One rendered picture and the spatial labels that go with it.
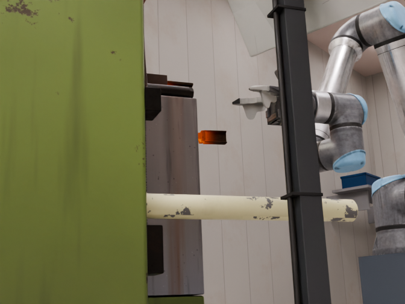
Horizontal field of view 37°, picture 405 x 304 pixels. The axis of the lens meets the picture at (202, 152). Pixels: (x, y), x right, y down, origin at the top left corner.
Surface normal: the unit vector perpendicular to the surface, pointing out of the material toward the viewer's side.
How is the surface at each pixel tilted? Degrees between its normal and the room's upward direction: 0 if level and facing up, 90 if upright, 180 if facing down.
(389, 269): 90
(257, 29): 120
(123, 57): 90
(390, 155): 90
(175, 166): 90
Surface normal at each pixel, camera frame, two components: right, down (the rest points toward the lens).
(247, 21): -0.59, 0.35
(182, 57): 0.78, -0.19
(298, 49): 0.34, -0.25
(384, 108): -0.63, -0.18
